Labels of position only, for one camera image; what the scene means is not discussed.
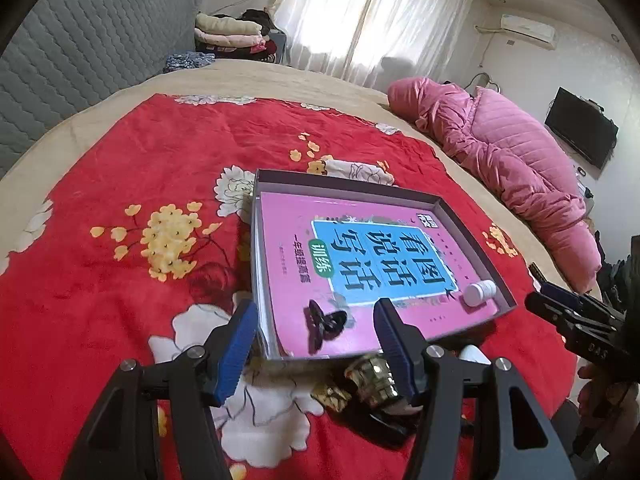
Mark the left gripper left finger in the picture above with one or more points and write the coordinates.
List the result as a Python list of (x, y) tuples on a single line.
[(120, 438)]

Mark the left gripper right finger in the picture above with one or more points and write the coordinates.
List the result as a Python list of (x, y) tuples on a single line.
[(512, 435)]

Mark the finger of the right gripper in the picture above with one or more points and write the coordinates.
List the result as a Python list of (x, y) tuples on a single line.
[(585, 305), (547, 309)]

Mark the small white pill bottle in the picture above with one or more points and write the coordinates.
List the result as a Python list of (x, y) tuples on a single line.
[(476, 294)]

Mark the white earbuds case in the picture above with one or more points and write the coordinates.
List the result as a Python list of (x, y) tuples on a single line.
[(471, 353)]

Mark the black hair claw clip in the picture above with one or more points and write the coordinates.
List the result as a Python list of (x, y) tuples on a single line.
[(323, 326)]

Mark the black gold lighter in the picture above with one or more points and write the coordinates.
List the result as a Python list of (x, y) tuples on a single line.
[(331, 396)]

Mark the person's right hand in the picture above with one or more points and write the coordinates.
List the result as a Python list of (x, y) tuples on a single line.
[(611, 409)]

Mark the pink quilted duvet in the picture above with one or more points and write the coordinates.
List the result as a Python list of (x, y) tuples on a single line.
[(516, 159)]

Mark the gold glass knob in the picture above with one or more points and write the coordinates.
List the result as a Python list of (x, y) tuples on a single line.
[(375, 385)]

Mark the red floral blanket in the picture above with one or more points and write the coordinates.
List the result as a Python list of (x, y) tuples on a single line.
[(142, 248)]

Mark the pink Chinese workbook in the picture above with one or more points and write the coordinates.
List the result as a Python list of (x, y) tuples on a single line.
[(365, 259)]

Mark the white air conditioner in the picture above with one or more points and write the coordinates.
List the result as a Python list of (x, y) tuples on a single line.
[(540, 33)]

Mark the grey cardboard box tray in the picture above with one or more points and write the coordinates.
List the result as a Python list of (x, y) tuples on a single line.
[(370, 259)]

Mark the white sheer curtain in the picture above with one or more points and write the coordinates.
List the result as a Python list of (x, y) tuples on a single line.
[(371, 43)]

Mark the blue patterned cloth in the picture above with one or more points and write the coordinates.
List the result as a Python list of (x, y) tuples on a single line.
[(188, 61)]

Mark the folded clothes pile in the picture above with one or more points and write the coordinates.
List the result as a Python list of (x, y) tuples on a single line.
[(252, 36)]

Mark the grey quilted headboard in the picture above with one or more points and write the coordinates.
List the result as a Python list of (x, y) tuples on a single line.
[(68, 55)]

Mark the black wall television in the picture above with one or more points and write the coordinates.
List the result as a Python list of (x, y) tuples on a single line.
[(582, 125)]

